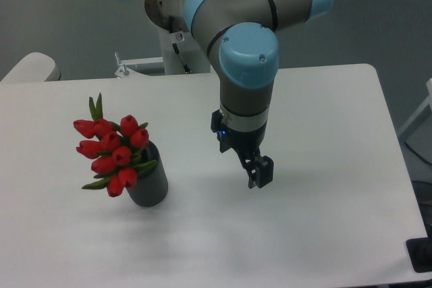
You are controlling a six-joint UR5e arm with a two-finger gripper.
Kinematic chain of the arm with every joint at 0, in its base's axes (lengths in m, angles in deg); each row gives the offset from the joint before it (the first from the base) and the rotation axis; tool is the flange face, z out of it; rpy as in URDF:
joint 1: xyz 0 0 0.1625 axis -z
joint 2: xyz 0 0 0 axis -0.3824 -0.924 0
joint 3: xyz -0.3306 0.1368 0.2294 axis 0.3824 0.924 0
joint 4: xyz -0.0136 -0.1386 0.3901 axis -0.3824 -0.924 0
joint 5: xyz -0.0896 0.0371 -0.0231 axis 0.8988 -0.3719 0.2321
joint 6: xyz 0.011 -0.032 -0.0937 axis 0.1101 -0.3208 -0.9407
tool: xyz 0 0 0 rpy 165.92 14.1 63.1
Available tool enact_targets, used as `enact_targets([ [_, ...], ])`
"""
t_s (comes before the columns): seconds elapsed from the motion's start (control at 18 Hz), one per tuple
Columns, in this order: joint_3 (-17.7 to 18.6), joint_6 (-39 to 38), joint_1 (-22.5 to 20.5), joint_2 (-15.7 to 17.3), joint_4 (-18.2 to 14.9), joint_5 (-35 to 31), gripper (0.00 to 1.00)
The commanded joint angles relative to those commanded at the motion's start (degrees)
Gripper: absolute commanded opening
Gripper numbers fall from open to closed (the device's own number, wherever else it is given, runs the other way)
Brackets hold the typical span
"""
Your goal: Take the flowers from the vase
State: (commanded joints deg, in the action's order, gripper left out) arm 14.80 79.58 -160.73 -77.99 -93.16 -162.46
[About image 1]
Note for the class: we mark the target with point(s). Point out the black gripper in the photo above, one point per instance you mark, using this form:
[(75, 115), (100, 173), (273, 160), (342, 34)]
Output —
[(247, 145)]

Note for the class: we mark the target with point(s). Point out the red tulip bouquet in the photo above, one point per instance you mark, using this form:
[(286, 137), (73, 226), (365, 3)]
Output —
[(120, 152)]

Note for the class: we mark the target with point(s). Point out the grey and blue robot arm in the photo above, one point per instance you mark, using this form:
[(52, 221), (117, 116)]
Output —
[(239, 40)]

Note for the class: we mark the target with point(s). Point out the dark grey ribbed vase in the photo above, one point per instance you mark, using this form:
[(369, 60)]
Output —
[(152, 187)]

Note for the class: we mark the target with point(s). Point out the black table-edge clamp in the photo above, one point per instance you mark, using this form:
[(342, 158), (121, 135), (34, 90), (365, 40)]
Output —
[(419, 250)]

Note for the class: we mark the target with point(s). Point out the white chair armrest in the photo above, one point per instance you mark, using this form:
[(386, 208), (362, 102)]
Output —
[(34, 67)]

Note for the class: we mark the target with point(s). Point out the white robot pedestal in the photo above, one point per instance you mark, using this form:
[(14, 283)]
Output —
[(180, 53)]

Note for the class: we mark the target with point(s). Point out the white furniture frame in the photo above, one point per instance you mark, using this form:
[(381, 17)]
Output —
[(419, 116)]

